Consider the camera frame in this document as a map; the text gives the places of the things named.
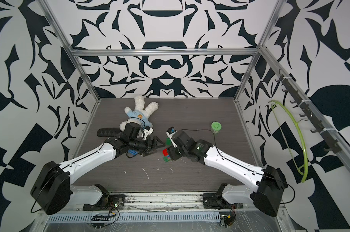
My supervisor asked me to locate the long blue lego brick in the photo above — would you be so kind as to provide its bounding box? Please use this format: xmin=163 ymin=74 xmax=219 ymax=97
xmin=128 ymin=149 xmax=138 ymax=156

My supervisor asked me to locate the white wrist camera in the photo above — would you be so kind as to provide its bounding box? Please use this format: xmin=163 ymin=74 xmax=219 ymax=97
xmin=142 ymin=127 xmax=153 ymax=140
xmin=166 ymin=127 xmax=177 ymax=148

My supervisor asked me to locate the red lego brick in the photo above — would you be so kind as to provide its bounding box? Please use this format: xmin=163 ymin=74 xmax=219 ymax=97
xmin=162 ymin=149 xmax=168 ymax=157

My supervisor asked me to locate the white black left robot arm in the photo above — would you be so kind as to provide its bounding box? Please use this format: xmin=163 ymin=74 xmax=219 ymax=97
xmin=31 ymin=122 xmax=166 ymax=215

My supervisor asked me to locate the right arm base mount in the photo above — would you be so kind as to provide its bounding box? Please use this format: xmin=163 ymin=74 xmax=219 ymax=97
xmin=202 ymin=183 xmax=238 ymax=210

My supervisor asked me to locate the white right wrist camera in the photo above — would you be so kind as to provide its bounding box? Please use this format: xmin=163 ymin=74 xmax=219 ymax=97
xmin=166 ymin=127 xmax=177 ymax=148

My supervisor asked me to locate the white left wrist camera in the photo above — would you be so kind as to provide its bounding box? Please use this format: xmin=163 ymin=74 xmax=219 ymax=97
xmin=142 ymin=127 xmax=153 ymax=140

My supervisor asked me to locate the light green tall lego brick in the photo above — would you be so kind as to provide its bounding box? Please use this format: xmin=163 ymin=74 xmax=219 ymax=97
xmin=166 ymin=138 xmax=172 ymax=146

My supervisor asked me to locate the green long lego plate brick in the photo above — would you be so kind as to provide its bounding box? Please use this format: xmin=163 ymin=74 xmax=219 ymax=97
xmin=163 ymin=156 xmax=171 ymax=162

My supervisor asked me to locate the black remote control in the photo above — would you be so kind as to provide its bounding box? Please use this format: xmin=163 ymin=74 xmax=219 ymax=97
xmin=97 ymin=128 xmax=122 ymax=138

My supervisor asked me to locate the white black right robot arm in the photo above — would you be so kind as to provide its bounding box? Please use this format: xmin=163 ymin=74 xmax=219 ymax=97
xmin=166 ymin=127 xmax=288 ymax=217

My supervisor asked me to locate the black wall hook rack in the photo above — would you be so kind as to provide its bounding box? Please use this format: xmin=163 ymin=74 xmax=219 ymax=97
xmin=276 ymin=70 xmax=342 ymax=154

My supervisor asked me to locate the white teddy bear blue shirt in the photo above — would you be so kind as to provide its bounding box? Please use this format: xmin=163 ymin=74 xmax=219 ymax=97
xmin=120 ymin=95 xmax=159 ymax=131

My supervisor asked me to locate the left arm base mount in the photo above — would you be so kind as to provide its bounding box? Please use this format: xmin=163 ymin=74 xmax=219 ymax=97
xmin=83 ymin=184 xmax=126 ymax=211

